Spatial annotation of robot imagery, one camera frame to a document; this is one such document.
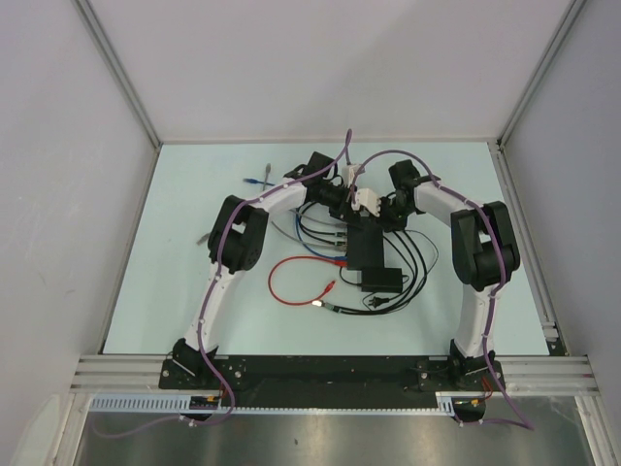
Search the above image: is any black network switch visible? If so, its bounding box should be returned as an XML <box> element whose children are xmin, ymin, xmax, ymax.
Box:
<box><xmin>345</xmin><ymin>223</ymin><xmax>384</xmax><ymax>271</ymax></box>

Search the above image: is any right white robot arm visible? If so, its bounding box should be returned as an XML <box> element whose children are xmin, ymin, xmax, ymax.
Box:
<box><xmin>381</xmin><ymin>160</ymin><xmax>520</xmax><ymax>389</ymax></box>

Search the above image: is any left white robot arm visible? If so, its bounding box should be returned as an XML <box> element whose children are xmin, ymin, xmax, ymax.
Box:
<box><xmin>158</xmin><ymin>149</ymin><xmax>348</xmax><ymax>389</ymax></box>

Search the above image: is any black power adapter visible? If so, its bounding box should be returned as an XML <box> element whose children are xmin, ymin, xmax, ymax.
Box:
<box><xmin>360</xmin><ymin>267</ymin><xmax>404</xmax><ymax>293</ymax></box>

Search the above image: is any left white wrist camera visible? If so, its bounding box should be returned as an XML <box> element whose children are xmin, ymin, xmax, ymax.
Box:
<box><xmin>340</xmin><ymin>164</ymin><xmax>365</xmax><ymax>187</ymax></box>

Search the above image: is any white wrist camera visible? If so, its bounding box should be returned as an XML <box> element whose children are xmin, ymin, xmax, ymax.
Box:
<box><xmin>351</xmin><ymin>188</ymin><xmax>381</xmax><ymax>217</ymax></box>
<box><xmin>340</xmin><ymin>164</ymin><xmax>365</xmax><ymax>187</ymax></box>

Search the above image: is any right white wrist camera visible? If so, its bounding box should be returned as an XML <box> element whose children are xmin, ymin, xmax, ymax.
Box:
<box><xmin>351</xmin><ymin>188</ymin><xmax>381</xmax><ymax>217</ymax></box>

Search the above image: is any blue ethernet cable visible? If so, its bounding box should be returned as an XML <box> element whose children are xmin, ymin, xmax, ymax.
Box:
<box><xmin>242</xmin><ymin>177</ymin><xmax>347</xmax><ymax>257</ymax></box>

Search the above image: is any red ethernet cable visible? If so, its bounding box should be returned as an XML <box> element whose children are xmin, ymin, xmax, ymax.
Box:
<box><xmin>268</xmin><ymin>255</ymin><xmax>348</xmax><ymax>307</ymax></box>

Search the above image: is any thin black power cord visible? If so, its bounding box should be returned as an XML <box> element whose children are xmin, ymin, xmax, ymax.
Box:
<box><xmin>338</xmin><ymin>232</ymin><xmax>441</xmax><ymax>312</ymax></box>

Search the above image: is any grey ethernet cable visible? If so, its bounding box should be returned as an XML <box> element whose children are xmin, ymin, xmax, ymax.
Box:
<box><xmin>195</xmin><ymin>162</ymin><xmax>346</xmax><ymax>247</ymax></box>

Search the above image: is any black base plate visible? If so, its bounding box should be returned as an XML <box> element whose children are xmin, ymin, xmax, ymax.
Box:
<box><xmin>159</xmin><ymin>352</ymin><xmax>505</xmax><ymax>391</ymax></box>

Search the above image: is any aluminium frame rail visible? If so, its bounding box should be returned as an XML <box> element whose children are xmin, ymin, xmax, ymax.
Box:
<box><xmin>71</xmin><ymin>354</ymin><xmax>600</xmax><ymax>396</ymax></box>

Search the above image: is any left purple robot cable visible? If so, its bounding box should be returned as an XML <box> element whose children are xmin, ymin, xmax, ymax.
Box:
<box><xmin>91</xmin><ymin>128</ymin><xmax>360</xmax><ymax>438</ymax></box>

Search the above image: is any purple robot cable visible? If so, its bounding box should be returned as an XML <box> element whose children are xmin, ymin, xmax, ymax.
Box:
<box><xmin>349</xmin><ymin>150</ymin><xmax>534</xmax><ymax>430</ymax></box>
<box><xmin>91</xmin><ymin>128</ymin><xmax>360</xmax><ymax>438</ymax></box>

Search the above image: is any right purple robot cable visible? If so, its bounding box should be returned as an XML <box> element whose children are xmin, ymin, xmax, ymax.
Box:
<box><xmin>349</xmin><ymin>150</ymin><xmax>534</xmax><ymax>430</ymax></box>

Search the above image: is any grey slotted cable duct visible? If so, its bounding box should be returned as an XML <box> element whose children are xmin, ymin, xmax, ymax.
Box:
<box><xmin>89</xmin><ymin>390</ymin><xmax>460</xmax><ymax>416</ymax></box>

